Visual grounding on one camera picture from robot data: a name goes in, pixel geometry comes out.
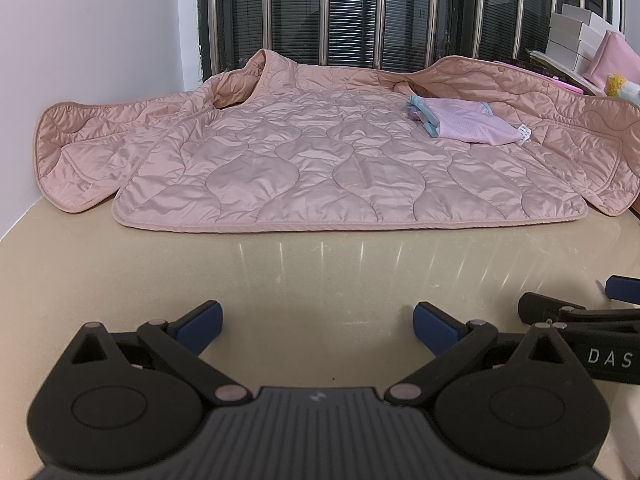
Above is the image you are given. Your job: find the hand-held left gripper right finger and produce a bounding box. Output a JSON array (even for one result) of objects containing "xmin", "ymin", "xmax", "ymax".
[{"xmin": 384, "ymin": 301, "xmax": 576, "ymax": 407}]

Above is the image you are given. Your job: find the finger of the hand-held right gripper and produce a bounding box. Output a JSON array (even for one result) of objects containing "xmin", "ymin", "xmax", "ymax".
[
  {"xmin": 517, "ymin": 291, "xmax": 586, "ymax": 325},
  {"xmin": 605, "ymin": 275, "xmax": 640, "ymax": 306}
]

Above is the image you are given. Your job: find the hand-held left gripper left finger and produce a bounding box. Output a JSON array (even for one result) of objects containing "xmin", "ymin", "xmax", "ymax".
[{"xmin": 64, "ymin": 300, "xmax": 251, "ymax": 407}]

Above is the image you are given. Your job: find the pink quilted jacket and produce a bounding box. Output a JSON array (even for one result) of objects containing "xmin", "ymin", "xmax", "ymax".
[{"xmin": 34, "ymin": 49, "xmax": 640, "ymax": 235}]

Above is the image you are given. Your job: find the pink and blue mesh vest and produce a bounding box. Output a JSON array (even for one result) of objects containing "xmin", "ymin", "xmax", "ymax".
[{"xmin": 405, "ymin": 94, "xmax": 533, "ymax": 145}]

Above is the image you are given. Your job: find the yellow and white plush toy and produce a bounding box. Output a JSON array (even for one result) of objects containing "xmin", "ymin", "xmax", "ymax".
[{"xmin": 602, "ymin": 74, "xmax": 640, "ymax": 98}]

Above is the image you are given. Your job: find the pink cushion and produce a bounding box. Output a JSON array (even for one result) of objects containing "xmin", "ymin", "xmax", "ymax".
[{"xmin": 585, "ymin": 30, "xmax": 640, "ymax": 96}]

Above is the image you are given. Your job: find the stack of white boxes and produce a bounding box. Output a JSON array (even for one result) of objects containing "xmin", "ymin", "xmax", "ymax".
[{"xmin": 545, "ymin": 2, "xmax": 626, "ymax": 73}]

